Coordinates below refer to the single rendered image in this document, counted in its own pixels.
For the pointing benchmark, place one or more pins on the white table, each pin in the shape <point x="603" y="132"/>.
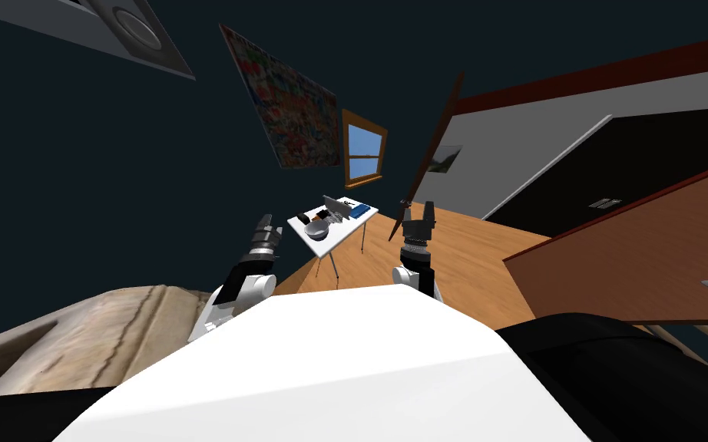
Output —
<point x="335" y="236"/>

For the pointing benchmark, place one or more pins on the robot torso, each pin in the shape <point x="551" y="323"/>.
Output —
<point x="329" y="368"/>

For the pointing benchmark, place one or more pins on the colourful wall picture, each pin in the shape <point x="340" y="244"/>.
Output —
<point x="292" y="104"/>

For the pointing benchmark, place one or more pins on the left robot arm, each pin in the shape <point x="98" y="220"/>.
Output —
<point x="249" y="285"/>

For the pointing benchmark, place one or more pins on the brown wooden door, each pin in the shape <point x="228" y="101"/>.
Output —
<point x="636" y="258"/>

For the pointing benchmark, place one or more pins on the small landscape wall picture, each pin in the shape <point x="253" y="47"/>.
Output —
<point x="445" y="158"/>

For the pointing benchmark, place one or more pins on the orange framed window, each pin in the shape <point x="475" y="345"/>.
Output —
<point x="364" y="147"/>

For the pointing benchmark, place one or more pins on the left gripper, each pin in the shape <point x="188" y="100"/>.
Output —
<point x="267" y="233"/>

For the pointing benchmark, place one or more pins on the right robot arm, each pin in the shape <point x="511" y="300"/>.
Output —
<point x="419" y="274"/>

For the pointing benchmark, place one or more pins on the beige upholstered furniture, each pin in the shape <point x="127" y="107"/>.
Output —
<point x="96" y="334"/>

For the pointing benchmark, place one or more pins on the grey box with round disc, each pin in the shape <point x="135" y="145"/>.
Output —
<point x="114" y="31"/>

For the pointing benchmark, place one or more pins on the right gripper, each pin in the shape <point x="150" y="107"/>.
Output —
<point x="418" y="232"/>

